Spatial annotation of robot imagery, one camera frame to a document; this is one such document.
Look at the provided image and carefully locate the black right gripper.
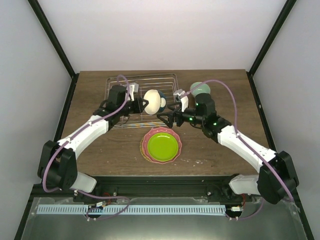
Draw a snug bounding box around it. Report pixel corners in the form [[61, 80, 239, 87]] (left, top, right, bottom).
[[157, 102, 205, 129]]

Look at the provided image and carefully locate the white and teal bowl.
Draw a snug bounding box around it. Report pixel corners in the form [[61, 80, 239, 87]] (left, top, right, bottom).
[[143, 89, 167, 115]]

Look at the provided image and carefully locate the chrome wire dish rack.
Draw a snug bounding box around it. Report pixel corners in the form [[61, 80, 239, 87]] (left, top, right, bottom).
[[113, 73, 179, 129]]

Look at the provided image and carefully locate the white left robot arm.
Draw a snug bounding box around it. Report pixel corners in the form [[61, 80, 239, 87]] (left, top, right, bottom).
[[37, 83, 148, 202]]

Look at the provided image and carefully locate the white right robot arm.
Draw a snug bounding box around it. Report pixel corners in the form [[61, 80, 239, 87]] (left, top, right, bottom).
[[157, 93, 299, 205]]

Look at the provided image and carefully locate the lime green plate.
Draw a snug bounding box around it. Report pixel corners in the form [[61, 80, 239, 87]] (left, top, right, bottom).
[[147, 132, 179, 162]]

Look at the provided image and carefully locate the pink scalloped plate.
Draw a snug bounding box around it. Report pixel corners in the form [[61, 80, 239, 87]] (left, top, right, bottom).
[[142, 127, 182, 165]]

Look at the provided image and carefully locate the pale green bowl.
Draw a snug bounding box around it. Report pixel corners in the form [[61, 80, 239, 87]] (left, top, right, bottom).
[[190, 82, 211, 97]]

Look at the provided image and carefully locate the light blue slotted strip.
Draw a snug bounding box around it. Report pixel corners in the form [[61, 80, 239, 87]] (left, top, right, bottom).
[[36, 204, 226, 216]]

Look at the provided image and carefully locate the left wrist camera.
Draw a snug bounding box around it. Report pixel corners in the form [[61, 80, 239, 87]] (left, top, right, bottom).
[[128, 82, 139, 101]]

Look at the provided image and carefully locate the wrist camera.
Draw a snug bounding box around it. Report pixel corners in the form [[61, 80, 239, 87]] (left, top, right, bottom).
[[128, 82, 139, 101], [173, 89, 189, 112]]

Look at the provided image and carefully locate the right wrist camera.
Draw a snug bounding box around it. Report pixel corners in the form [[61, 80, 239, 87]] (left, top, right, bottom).
[[173, 89, 189, 112]]

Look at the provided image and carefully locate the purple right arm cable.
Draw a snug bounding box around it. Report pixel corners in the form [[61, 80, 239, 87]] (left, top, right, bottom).
[[182, 79, 294, 222]]

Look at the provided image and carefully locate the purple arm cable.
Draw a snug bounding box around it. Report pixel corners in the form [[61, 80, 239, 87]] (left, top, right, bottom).
[[42, 74, 137, 222], [182, 79, 294, 222]]

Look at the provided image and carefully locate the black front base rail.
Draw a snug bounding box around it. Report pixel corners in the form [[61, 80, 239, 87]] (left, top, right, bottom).
[[32, 174, 298, 203]]

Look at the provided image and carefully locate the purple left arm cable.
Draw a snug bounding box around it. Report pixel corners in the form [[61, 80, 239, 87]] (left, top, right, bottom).
[[42, 74, 137, 222]]

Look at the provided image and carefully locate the black aluminium frame post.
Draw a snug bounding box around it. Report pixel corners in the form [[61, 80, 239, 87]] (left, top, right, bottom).
[[26, 0, 76, 78]]

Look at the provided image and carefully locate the black right frame post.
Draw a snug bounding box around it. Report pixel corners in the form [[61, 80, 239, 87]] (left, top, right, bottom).
[[249, 0, 298, 75]]

